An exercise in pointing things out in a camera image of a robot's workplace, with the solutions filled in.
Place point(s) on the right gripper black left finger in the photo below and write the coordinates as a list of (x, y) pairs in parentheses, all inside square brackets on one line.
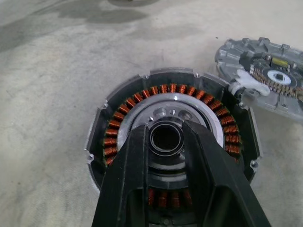
[(123, 170)]

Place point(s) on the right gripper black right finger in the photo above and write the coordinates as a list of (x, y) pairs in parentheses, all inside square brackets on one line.
[(213, 179)]

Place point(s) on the grey motor lid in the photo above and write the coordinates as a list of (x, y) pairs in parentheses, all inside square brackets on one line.
[(236, 54)]

